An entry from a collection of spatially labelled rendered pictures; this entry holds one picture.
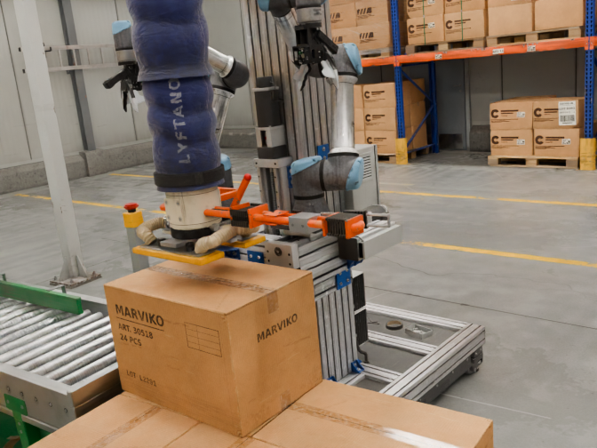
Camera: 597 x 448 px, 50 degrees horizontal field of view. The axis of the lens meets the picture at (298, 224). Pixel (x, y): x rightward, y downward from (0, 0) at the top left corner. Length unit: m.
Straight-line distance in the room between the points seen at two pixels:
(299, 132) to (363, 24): 7.65
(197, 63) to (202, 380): 0.96
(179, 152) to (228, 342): 0.59
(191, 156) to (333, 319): 1.15
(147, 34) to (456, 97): 9.13
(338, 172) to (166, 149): 0.64
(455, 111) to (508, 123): 1.88
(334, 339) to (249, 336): 0.98
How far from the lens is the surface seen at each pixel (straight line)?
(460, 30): 9.40
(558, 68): 10.25
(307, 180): 2.32
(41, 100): 5.56
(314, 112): 2.60
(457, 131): 10.89
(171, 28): 1.96
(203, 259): 1.93
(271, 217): 1.83
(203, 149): 2.00
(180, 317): 2.00
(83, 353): 2.85
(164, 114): 1.99
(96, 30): 12.92
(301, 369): 2.15
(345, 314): 2.88
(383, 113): 10.08
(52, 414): 2.53
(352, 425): 2.02
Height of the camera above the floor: 1.60
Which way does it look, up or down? 14 degrees down
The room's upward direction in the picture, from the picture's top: 6 degrees counter-clockwise
